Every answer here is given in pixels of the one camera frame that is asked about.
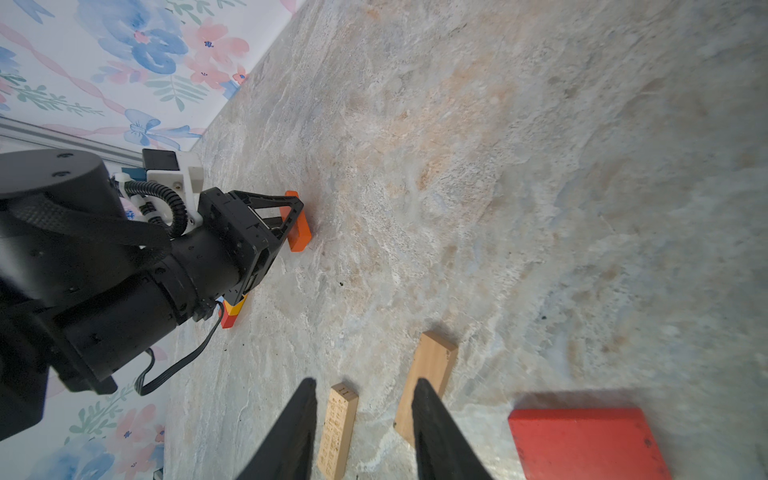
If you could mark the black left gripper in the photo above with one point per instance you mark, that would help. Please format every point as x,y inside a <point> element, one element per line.
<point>250,228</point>

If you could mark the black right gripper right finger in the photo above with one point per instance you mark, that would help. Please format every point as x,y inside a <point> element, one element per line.
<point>442,452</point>

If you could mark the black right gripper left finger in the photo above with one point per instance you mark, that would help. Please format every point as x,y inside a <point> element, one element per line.
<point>287,450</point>

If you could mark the long natural wood block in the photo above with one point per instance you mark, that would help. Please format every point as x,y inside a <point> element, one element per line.
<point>337,431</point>

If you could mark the orange rectangular block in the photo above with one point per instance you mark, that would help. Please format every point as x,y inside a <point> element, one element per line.
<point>300,235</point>

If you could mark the short yellow block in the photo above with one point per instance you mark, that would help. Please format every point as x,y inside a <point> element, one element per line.
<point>233,310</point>

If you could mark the small red block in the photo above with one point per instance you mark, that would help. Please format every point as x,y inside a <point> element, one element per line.
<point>228,319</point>

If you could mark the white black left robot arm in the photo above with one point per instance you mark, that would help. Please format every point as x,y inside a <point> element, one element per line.
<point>95,271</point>

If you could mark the tilted natural wood block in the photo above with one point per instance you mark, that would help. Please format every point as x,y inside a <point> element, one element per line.
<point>433,360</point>

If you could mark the red rectangular block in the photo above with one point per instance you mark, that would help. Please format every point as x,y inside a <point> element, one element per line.
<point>600,443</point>

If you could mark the aluminium corner post left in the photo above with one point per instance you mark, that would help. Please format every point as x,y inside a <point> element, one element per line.
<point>34,137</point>

